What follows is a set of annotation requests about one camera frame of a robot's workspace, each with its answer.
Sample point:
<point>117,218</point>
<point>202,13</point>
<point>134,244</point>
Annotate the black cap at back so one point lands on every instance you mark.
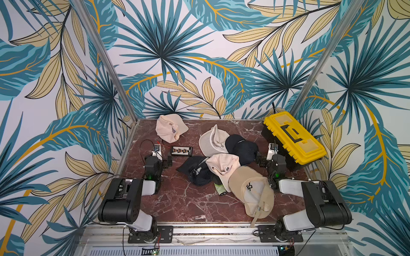
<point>244,149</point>

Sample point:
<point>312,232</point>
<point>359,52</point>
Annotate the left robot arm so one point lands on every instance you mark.
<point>122,202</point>

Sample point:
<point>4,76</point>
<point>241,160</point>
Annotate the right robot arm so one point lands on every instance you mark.
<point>324,205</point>

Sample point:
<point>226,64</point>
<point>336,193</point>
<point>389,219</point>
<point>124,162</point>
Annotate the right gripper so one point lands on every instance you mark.
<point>266,160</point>

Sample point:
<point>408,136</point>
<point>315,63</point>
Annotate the tan khaki cap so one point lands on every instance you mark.
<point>254,191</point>

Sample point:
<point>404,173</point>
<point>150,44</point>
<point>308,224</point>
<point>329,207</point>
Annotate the black charger board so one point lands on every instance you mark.
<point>181,151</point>

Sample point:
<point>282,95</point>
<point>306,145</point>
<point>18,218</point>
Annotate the navy black cap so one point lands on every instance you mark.
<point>197,170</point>

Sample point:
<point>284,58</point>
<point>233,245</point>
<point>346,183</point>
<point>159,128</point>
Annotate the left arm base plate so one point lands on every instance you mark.
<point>160,234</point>

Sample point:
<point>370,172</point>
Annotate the yellow black toolbox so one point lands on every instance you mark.
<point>296,143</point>

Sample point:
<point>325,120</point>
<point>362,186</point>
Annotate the white perforated cap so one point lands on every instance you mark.
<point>213,142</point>

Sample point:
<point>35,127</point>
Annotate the cream Colorado cap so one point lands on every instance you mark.
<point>223,166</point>

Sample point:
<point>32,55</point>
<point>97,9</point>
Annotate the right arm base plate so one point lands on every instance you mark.
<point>271,234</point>

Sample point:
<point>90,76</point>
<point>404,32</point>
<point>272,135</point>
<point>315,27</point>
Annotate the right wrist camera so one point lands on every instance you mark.
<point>272,150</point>

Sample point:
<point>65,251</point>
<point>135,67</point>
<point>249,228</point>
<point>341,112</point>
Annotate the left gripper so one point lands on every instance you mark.
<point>163,160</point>

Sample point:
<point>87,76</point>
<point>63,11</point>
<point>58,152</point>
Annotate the green black cap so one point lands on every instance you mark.
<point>220,189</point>

